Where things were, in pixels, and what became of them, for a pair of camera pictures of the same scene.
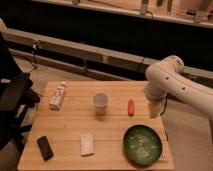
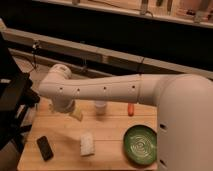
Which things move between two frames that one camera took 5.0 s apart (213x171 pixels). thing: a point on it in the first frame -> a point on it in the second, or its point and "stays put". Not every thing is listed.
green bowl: x=142 y=145 stays put
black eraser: x=45 y=148 stays put
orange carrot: x=131 y=107 stays put
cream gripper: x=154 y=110 -> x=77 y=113
